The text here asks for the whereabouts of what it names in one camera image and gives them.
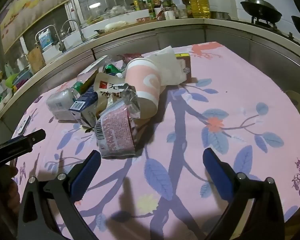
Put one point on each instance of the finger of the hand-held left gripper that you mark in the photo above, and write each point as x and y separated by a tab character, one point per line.
10	153
27	138

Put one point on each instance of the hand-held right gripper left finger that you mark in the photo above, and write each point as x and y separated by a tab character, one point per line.
86	175

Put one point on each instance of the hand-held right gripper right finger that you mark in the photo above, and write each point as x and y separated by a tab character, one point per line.
216	175

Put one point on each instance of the clear plastic bottle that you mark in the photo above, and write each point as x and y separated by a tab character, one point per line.
60	102

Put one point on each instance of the pink label snack packet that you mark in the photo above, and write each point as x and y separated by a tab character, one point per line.
115	130

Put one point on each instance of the blue and white carton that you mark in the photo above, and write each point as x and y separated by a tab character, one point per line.
83	102

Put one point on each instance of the silver foil wrapper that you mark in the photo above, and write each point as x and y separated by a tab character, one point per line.
128	97

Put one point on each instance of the white packet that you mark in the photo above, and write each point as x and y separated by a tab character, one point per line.
90	70

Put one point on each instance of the brown snack bag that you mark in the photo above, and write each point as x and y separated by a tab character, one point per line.
107	85

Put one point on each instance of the green wrapper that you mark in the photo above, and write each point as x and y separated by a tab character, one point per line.
111	68

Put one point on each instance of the pink paper cup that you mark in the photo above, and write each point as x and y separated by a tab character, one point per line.
142	80

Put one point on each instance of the beige round bin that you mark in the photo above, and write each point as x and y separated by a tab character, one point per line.
296	97

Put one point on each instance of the brown box with yellow edge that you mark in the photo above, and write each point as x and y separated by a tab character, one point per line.
186	67

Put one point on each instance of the white tissue paper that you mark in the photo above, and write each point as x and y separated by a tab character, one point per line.
170	65

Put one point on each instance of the maroon wrapper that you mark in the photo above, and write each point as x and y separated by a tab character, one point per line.
131	57

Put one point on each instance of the person's left hand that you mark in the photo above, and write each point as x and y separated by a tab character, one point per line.
7	180

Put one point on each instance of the white smartphone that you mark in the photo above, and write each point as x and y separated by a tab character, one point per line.
23	125

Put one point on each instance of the pink floral tablecloth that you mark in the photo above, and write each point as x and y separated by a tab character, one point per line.
190	130

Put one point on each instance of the green plastic bowl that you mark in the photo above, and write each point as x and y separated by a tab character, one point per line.
12	80

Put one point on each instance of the wooden cutting board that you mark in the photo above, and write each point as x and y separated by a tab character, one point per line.
36	60

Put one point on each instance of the blue label detergent bottle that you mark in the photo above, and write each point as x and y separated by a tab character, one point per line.
45	39

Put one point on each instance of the square steel faucet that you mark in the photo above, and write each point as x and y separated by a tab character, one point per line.
53	33

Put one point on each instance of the curved steel faucet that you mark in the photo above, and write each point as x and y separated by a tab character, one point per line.
76	23

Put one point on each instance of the white radish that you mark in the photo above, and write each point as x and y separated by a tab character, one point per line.
115	25

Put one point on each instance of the steel kitchen cabinet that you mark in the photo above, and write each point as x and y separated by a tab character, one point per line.
180	35

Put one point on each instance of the gas stove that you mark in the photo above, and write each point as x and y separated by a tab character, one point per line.
270	26

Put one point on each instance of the small steel pot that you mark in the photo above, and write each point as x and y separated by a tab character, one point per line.
221	15

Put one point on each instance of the red patterned bowl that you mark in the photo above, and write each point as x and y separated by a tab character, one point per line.
143	19

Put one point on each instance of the white mug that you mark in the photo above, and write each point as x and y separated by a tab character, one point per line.
170	15

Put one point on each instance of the yellow cooking oil bottle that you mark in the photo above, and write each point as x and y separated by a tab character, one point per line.
199	3

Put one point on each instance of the white plastic jug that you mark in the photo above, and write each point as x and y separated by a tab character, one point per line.
178	6

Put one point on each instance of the wok with steel lid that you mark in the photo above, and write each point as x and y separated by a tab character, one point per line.
261	7

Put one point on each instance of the row of condiment bottles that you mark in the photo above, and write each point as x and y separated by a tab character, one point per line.
151	5

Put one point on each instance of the wall poster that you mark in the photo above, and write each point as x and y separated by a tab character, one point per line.
35	2

